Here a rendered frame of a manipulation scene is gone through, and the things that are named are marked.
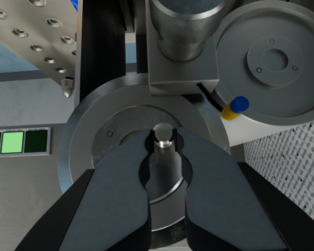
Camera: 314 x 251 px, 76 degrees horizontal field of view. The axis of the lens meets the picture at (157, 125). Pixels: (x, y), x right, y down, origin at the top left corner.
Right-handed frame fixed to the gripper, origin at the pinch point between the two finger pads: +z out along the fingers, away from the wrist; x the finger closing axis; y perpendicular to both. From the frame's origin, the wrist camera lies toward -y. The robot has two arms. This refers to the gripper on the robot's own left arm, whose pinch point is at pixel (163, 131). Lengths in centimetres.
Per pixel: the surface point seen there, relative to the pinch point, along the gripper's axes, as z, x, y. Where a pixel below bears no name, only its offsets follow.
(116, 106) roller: 4.3, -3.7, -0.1
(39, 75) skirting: 240, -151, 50
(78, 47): 10.2, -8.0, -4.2
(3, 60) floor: 224, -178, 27
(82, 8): 13.0, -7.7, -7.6
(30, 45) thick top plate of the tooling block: 28.8, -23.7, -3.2
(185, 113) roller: 3.7, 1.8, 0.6
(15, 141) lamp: 31, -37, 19
